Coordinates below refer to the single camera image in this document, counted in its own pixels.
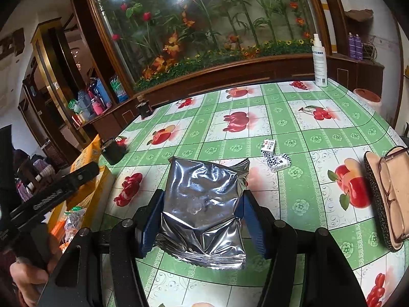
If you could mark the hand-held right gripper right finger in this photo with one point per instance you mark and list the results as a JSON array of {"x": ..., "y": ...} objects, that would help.
[{"x": 254, "y": 227}]

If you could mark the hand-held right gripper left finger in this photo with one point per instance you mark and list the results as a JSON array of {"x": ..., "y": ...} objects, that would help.
[{"x": 153, "y": 224}]

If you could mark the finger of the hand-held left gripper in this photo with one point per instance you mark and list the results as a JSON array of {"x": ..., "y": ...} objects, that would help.
[{"x": 60, "y": 187}]

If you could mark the yellow cardboard box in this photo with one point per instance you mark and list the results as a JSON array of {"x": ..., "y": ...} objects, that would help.
[{"x": 96, "y": 185}]

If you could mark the orange cracker packet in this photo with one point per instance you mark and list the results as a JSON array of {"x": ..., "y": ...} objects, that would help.
[{"x": 59, "y": 230}]

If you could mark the silver foil snack packet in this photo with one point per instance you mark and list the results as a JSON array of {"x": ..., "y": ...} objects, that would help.
[{"x": 204, "y": 204}]

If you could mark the person's left forearm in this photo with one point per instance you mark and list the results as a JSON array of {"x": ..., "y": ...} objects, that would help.
[{"x": 4, "y": 281}]

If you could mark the person's left hand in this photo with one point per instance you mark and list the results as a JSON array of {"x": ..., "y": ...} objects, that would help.
[{"x": 28, "y": 281}]

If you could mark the purple cloth pile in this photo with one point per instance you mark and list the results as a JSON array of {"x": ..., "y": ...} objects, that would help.
[{"x": 41, "y": 166}]

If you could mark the green label cracker packet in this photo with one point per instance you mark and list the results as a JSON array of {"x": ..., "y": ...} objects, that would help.
[{"x": 75, "y": 220}]

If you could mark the black tabletop stand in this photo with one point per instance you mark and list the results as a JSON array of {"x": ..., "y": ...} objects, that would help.
[
  {"x": 144, "y": 110},
  {"x": 113, "y": 153}
]

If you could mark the white black spotted candy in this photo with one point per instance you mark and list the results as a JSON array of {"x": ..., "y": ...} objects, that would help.
[
  {"x": 269, "y": 145},
  {"x": 279, "y": 163}
]

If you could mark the green snack bag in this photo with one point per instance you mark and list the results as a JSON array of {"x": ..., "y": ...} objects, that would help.
[{"x": 74, "y": 106}]

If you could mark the pink bottle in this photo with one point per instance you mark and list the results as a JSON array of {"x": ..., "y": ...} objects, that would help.
[{"x": 97, "y": 108}]

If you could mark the blue plastic jug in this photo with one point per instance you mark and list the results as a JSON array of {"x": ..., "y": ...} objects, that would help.
[{"x": 84, "y": 102}]

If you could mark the blue thermos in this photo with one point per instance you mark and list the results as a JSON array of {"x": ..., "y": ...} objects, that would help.
[{"x": 103, "y": 92}]

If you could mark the blue printed bag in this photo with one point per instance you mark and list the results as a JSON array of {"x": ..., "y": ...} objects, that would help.
[{"x": 119, "y": 89}]

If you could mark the dark patterned glasses case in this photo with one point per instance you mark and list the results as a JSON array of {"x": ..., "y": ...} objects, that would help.
[{"x": 372, "y": 179}]

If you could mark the orange white plastic bucket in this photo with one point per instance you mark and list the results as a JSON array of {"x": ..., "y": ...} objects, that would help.
[{"x": 369, "y": 100}]

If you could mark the white spray bottle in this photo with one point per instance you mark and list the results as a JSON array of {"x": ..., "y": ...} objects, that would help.
[{"x": 319, "y": 67}]

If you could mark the purple bottle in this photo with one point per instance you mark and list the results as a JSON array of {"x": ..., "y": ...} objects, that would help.
[
  {"x": 359, "y": 48},
  {"x": 351, "y": 46}
]

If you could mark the flower display cabinet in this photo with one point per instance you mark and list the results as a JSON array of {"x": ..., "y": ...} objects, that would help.
[{"x": 223, "y": 22}]

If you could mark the brown cardboard piece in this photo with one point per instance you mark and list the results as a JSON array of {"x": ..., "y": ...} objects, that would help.
[{"x": 358, "y": 14}]

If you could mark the brown frame eyeglasses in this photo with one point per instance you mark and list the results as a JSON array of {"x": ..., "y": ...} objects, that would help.
[{"x": 381, "y": 169}]

